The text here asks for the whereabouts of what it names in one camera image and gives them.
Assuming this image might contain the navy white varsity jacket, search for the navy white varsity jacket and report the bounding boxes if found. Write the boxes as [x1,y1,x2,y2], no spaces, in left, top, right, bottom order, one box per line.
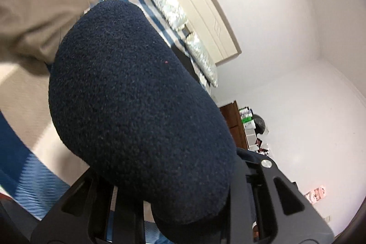
[48,0,236,243]

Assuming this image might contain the blue white plaid bedspread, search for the blue white plaid bedspread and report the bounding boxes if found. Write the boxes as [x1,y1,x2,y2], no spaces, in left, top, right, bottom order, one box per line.
[0,0,218,244]

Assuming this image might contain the items on dresser top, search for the items on dresser top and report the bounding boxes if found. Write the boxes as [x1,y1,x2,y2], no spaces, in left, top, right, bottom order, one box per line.
[239,107,270,156]

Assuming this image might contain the brown wooden dresser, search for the brown wooden dresser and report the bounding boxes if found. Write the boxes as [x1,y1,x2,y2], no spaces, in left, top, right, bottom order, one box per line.
[220,100,249,150]

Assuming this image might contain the cream padded headboard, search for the cream padded headboard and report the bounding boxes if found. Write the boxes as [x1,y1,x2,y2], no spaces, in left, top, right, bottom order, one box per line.
[178,0,241,65]

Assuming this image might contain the taupe brown garment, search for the taupe brown garment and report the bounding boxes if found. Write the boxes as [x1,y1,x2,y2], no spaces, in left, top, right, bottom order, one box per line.
[1,0,100,64]

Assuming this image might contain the pale green fluffy pillow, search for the pale green fluffy pillow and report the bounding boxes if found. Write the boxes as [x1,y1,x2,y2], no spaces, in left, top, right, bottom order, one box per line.
[152,0,188,31]

